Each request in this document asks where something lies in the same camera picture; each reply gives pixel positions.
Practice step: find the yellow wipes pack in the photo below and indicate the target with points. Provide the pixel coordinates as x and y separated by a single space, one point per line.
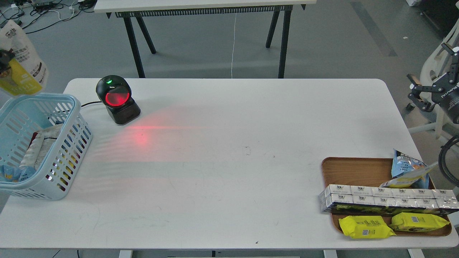
417 222
365 227

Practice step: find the yellow wipes pack right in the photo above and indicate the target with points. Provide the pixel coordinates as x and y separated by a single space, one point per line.
417 222

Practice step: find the silver snack multipack box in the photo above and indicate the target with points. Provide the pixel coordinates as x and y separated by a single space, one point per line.
362 200

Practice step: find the blue snack bag in basket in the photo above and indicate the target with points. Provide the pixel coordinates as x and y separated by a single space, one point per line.
16 174

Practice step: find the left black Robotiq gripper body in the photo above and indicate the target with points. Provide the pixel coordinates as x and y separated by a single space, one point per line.
5 57

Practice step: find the black barcode scanner red window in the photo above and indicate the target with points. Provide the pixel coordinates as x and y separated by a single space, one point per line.
115 93

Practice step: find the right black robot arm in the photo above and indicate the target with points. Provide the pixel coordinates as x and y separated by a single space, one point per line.
449 138

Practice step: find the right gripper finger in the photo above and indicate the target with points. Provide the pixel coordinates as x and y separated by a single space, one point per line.
418 88
454 53

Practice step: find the background table black legs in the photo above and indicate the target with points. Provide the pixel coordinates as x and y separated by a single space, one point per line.
150 24

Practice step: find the light blue plastic basket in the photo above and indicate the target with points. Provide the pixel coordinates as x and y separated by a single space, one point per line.
21 119

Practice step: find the yellow white snack pouch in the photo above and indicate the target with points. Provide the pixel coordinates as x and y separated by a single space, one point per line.
417 177

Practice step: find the yellow wipes pack left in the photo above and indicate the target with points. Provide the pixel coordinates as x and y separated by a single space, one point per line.
365 227

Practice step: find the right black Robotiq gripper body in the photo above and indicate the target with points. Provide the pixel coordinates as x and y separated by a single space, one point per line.
446 95

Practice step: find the white snack packet in basket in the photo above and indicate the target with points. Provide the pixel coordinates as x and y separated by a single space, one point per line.
40 146

